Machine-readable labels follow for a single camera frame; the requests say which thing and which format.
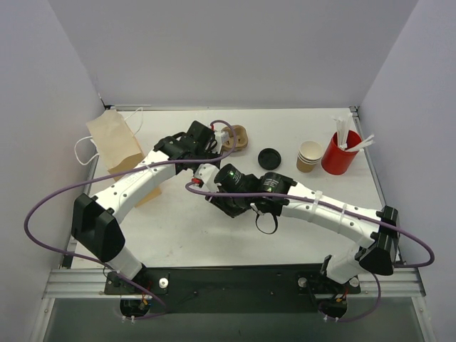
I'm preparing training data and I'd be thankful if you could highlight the stack of black lids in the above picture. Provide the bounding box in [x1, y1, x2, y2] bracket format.
[257, 147, 282, 171]

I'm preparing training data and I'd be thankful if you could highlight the stack of paper cups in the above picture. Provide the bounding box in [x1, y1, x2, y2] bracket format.
[296, 141, 323, 172]

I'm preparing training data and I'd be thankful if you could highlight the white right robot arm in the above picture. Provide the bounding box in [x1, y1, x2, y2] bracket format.
[195, 164, 398, 284]

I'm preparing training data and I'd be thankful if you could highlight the brown paper bag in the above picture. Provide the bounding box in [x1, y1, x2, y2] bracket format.
[73, 108, 163, 207]

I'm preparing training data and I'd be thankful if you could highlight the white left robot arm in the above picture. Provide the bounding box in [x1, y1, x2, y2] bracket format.
[71, 121, 229, 293]

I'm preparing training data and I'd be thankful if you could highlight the aluminium frame rail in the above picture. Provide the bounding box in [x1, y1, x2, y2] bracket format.
[42, 269, 425, 299]

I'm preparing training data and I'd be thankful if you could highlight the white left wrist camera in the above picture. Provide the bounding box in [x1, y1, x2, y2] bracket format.
[214, 130, 229, 145]

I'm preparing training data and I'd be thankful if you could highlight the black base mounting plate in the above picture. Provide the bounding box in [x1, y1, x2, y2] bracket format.
[104, 264, 361, 314]

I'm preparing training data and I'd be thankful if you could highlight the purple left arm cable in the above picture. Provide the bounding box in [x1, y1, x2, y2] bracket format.
[23, 119, 240, 265]

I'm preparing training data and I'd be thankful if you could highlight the brown pulp cup carrier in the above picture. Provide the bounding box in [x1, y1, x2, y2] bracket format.
[222, 125, 249, 152]

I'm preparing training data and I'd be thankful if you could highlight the red cylindrical holder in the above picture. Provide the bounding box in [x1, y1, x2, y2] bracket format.
[321, 133, 358, 175]

